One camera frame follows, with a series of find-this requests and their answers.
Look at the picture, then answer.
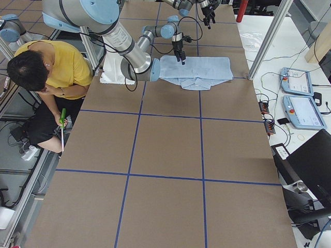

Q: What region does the green handled tool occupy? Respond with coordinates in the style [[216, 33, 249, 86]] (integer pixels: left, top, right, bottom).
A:
[[59, 108, 66, 152]]

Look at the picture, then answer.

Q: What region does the far blue teach pendant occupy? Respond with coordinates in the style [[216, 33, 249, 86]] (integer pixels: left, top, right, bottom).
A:
[[280, 67, 314, 96]]

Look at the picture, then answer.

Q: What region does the aluminium frame post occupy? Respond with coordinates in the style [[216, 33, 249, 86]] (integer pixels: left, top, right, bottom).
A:
[[248, 0, 293, 80]]

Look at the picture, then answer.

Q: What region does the white power strip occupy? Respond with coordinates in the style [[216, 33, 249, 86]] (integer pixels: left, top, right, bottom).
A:
[[21, 145, 38, 161]]

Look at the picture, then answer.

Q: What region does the light blue button shirt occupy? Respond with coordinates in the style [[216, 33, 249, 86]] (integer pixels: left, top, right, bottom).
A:
[[160, 55, 233, 90]]

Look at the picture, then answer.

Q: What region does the clear plastic bag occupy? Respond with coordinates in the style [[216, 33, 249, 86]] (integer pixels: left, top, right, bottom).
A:
[[240, 32, 264, 52]]

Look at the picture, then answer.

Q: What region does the black monitor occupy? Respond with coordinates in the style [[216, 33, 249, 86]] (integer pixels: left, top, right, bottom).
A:
[[287, 129, 330, 207]]

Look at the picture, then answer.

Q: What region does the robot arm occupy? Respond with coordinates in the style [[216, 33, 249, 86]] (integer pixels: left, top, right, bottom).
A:
[[42, 1, 186, 82], [163, 0, 221, 29]]

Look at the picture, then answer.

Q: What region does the small black device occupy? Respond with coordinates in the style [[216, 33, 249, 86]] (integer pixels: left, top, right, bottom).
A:
[[313, 92, 322, 106]]

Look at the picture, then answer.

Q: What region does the black monitor stand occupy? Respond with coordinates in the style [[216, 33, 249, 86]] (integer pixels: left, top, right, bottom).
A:
[[282, 183, 330, 240]]

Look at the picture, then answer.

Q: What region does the black orange adapter box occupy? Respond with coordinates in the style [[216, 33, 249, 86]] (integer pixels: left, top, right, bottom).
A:
[[259, 101, 270, 114]]

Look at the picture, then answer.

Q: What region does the near blue teach pendant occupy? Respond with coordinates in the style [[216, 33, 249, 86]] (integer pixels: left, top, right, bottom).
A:
[[282, 95, 327, 130]]

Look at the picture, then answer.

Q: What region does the blue teach pendant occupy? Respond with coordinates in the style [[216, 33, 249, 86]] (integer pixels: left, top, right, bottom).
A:
[[282, 95, 327, 130], [280, 67, 314, 96]]

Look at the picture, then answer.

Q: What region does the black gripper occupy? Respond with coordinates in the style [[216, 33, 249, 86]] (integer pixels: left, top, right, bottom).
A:
[[200, 0, 219, 29], [172, 35, 192, 65]]

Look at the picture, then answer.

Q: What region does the person in yellow shirt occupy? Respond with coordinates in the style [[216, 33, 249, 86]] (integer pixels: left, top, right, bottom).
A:
[[7, 40, 93, 153]]

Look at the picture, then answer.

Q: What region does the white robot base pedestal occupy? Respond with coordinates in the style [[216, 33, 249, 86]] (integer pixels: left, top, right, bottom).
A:
[[100, 37, 134, 85]]

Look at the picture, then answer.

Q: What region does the red cylinder bottle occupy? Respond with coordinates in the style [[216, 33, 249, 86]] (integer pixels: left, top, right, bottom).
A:
[[236, 0, 249, 23]]

